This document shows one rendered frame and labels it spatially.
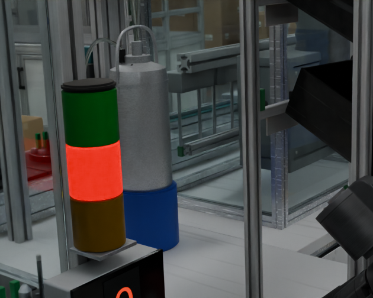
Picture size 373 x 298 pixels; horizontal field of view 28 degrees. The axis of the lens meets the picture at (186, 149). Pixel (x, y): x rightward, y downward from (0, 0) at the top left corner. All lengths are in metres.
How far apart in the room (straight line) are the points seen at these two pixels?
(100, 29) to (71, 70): 1.34
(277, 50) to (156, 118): 0.34
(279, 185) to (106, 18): 0.65
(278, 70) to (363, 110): 0.86
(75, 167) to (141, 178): 1.04
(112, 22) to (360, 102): 1.20
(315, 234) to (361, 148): 0.92
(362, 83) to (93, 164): 0.40
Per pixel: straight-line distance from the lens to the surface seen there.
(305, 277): 1.63
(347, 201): 0.74
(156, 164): 1.71
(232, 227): 1.91
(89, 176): 0.67
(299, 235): 1.86
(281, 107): 1.11
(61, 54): 0.68
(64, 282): 0.69
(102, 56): 2.03
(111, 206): 0.69
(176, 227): 1.79
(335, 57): 2.04
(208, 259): 1.72
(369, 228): 0.73
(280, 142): 1.83
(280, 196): 1.87
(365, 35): 0.94
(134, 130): 1.69
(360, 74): 0.95
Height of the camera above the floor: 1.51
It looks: 14 degrees down
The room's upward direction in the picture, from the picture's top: 2 degrees counter-clockwise
